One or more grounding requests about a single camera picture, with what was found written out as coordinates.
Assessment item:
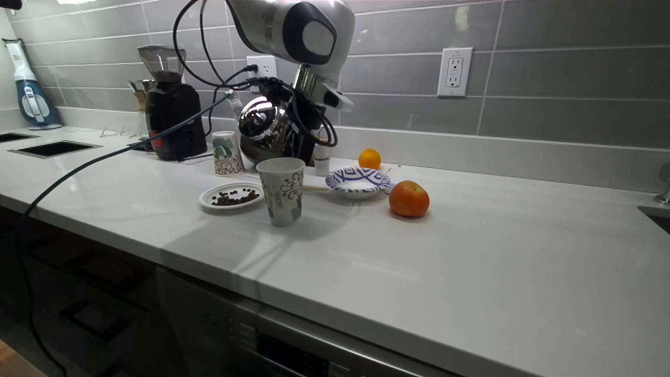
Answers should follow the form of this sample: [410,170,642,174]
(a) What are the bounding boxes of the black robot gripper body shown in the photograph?
[280,90,327,144]

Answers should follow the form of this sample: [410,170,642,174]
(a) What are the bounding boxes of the dark coffee beans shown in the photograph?
[210,187,261,207]

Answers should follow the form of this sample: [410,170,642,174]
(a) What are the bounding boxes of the small white plate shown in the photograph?
[197,179,265,214]

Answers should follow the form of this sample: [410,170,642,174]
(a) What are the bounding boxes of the swirl patterned paper cup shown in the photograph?
[212,130,245,176]
[256,155,307,226]

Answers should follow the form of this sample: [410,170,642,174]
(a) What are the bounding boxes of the silver lidded dark kettle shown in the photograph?
[237,93,301,167]

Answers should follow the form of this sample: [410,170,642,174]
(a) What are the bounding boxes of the blue patterned bowl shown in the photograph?
[324,165,394,203]

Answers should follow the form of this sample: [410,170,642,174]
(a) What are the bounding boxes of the small orange fruit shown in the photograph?
[355,147,383,171]

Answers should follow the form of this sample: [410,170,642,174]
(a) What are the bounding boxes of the large orange red peach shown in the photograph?
[386,177,432,219]

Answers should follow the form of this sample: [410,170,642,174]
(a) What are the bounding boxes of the black coffee grinder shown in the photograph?
[127,43,210,164]

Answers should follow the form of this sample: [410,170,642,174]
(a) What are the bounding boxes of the dark dishwasher front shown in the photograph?
[153,268,459,377]

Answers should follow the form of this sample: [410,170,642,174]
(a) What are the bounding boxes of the dark cabinet drawers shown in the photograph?
[0,204,165,377]

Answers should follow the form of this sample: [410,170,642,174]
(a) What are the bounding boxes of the blue white bottle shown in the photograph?
[0,37,65,131]

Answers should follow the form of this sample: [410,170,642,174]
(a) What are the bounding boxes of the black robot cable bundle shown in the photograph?
[172,0,340,152]

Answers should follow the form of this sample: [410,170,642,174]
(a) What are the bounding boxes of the white wall outlet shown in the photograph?
[436,45,475,98]
[245,52,280,93]

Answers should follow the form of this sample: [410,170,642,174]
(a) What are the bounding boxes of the black power cable with plug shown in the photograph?
[13,62,261,377]

